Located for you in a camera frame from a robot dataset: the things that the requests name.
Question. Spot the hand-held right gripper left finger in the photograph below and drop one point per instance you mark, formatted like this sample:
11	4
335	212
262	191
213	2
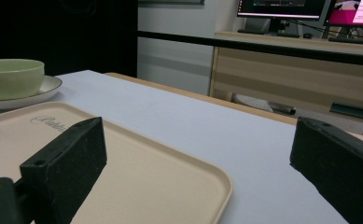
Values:
67	165

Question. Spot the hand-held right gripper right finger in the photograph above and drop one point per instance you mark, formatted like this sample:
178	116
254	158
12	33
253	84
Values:
337	161

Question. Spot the dark green flat bar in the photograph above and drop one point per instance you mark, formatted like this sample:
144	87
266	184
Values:
353	110

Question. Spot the white plate with dark rim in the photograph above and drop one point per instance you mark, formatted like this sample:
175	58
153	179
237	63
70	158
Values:
45	88

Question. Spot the beige plastic tray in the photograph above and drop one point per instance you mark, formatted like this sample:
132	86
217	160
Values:
145	180

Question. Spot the wooden desk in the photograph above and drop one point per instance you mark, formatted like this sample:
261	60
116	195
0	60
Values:
294	77

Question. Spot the green ceramic bowl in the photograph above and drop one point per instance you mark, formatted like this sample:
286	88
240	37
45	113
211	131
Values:
11	77

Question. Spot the black keyboard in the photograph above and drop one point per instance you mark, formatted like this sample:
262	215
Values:
268	33
353	40

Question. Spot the black computer mouse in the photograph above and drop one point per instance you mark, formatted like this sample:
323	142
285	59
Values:
307	35

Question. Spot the black curtain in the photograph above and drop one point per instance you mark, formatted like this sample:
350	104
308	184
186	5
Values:
61	34

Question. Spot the monitor with pink screen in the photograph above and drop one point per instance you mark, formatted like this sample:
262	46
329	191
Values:
353	12

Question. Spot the black computer monitor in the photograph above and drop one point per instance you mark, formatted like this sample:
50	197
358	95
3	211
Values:
282	8

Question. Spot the black horizontal rail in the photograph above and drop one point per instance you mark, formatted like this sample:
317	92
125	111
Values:
263	47

